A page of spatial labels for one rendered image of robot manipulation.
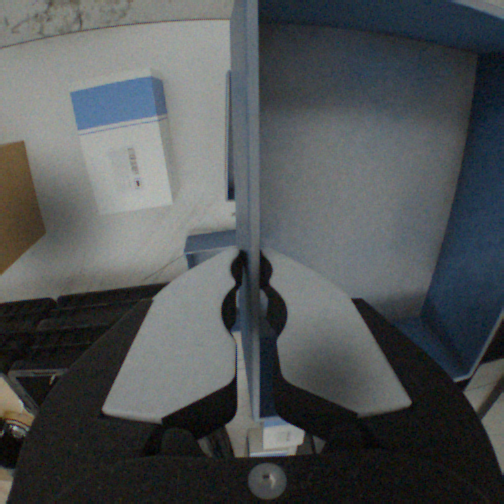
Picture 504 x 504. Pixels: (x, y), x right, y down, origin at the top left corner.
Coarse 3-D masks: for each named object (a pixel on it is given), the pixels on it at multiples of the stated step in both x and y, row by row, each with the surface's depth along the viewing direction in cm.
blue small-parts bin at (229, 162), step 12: (228, 72) 39; (228, 84) 40; (228, 96) 41; (228, 108) 41; (228, 120) 42; (228, 132) 49; (228, 144) 50; (228, 156) 51; (228, 168) 52; (228, 180) 53; (228, 192) 52
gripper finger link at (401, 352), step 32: (384, 320) 8; (384, 352) 7; (416, 352) 7; (416, 384) 6; (448, 384) 6; (384, 416) 5; (416, 416) 5; (448, 416) 5; (384, 448) 5; (416, 448) 5; (448, 448) 5; (480, 448) 4; (480, 480) 4
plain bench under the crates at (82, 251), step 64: (0, 64) 38; (64, 64) 41; (128, 64) 42; (192, 64) 44; (0, 128) 43; (64, 128) 46; (192, 128) 48; (64, 192) 51; (192, 192) 54; (64, 256) 57; (128, 256) 58
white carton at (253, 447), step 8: (248, 432) 90; (256, 432) 90; (248, 440) 88; (256, 440) 87; (248, 448) 88; (256, 448) 85; (272, 448) 85; (280, 448) 85; (248, 456) 87; (256, 456) 85; (264, 456) 85
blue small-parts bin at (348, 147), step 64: (256, 0) 7; (320, 0) 9; (384, 0) 8; (448, 0) 7; (256, 64) 8; (320, 64) 14; (384, 64) 14; (448, 64) 14; (256, 128) 9; (320, 128) 15; (384, 128) 15; (448, 128) 16; (256, 192) 10; (320, 192) 17; (384, 192) 17; (448, 192) 18; (256, 256) 11; (320, 256) 19; (384, 256) 19; (448, 256) 19; (256, 320) 12; (448, 320) 19; (256, 384) 14
